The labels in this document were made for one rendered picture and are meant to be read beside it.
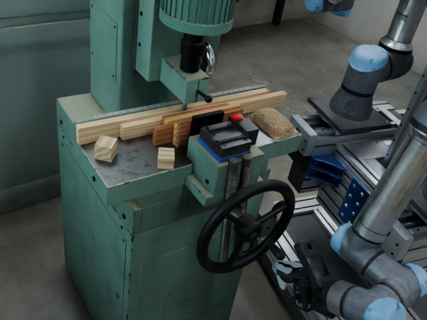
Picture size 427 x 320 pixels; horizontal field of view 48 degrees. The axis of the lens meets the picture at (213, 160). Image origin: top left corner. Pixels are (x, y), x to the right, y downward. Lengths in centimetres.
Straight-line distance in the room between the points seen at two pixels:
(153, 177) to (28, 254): 114
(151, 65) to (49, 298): 110
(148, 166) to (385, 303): 60
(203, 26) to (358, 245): 60
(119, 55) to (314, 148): 76
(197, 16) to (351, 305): 70
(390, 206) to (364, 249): 12
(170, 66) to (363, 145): 83
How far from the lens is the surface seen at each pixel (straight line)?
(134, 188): 114
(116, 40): 135
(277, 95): 149
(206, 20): 111
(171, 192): 121
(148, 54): 128
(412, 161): 104
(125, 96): 142
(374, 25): 482
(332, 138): 173
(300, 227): 214
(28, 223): 232
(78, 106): 157
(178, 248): 139
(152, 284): 145
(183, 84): 121
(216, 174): 111
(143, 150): 121
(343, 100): 172
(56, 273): 211
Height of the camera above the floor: 162
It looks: 36 degrees down
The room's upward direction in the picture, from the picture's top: 11 degrees clockwise
